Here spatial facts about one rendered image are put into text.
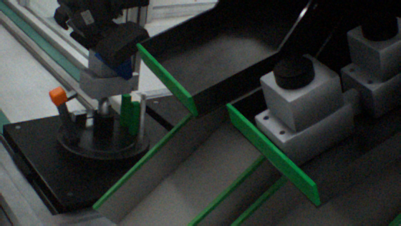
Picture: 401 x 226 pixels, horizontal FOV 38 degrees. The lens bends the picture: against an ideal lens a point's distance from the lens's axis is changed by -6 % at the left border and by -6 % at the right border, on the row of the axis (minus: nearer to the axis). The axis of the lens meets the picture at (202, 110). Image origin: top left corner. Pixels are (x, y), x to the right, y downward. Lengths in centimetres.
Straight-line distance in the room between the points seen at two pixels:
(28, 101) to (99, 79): 35
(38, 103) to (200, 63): 61
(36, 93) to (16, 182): 39
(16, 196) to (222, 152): 29
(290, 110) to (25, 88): 85
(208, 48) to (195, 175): 15
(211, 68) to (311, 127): 16
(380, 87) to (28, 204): 50
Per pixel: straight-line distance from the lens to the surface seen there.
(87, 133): 91
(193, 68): 59
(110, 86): 85
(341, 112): 47
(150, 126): 99
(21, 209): 79
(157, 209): 69
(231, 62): 59
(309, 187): 43
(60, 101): 84
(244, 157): 66
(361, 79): 49
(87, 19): 80
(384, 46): 47
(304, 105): 44
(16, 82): 126
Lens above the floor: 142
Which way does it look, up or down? 25 degrees down
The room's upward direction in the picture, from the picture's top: 8 degrees clockwise
